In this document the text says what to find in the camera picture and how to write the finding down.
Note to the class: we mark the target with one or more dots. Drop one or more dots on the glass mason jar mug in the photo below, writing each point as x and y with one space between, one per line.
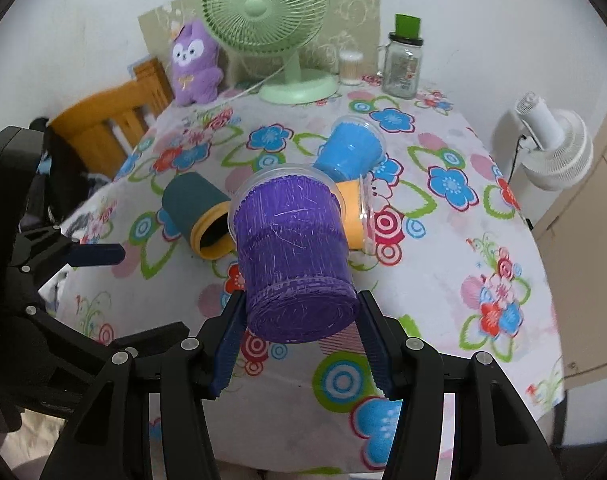
402 66

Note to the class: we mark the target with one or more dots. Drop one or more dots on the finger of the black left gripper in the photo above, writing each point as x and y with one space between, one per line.
73 329
41 253

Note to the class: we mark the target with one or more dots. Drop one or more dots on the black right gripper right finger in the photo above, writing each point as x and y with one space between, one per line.
495 436

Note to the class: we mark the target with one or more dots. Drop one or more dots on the purple plastic cup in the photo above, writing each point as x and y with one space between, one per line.
287 225

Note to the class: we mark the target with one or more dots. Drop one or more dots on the green cup on jar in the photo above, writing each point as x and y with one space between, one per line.
407 26

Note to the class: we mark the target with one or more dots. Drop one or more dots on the cotton swab container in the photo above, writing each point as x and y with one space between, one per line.
350 67

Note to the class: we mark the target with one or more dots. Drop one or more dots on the wooden chair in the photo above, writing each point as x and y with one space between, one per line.
103 129

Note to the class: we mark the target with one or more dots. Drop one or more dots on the purple plush toy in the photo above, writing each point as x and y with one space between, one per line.
196 75

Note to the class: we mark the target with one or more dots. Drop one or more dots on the green desk fan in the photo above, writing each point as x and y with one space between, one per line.
267 28

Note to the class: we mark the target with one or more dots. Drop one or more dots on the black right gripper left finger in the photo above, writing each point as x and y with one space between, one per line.
108 436

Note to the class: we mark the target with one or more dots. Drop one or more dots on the teal cup with yellow rim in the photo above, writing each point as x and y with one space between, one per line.
201 212

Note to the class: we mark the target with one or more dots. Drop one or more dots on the orange plastic cup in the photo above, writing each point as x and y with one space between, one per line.
358 215

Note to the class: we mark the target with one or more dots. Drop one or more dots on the floral tablecloth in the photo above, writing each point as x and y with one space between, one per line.
453 260

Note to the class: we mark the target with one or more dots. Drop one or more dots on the blue plastic cup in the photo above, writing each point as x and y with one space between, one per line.
355 146

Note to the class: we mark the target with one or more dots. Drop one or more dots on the white standing fan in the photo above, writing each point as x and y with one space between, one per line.
559 148

